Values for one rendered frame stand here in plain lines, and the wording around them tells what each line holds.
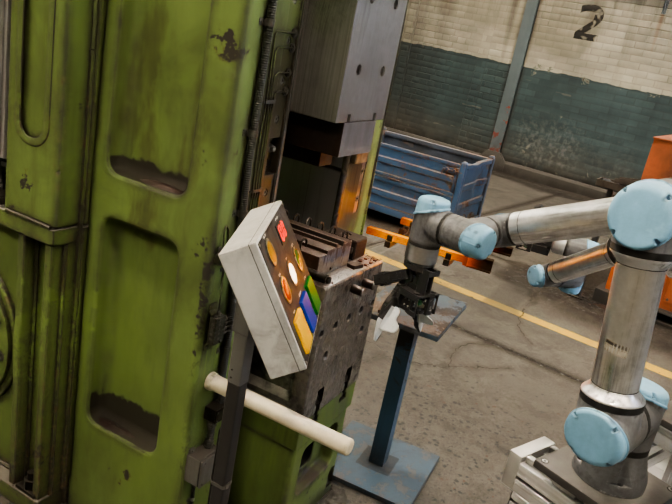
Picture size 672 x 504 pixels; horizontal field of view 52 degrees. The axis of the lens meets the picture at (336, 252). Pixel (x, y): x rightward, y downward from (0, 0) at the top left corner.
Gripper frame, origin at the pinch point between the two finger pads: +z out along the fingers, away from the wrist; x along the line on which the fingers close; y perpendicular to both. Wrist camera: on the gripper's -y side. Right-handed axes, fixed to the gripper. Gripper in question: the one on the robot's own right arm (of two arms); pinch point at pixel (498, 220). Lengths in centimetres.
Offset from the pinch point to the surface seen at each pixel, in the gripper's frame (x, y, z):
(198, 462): -101, 66, 49
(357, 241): -47, 8, 34
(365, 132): -57, -28, 35
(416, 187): 316, 65, 115
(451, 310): -5.5, 36.0, 7.1
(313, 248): -66, 7, 40
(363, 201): -14.4, 3.3, 45.9
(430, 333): -31.7, 36.0, 7.6
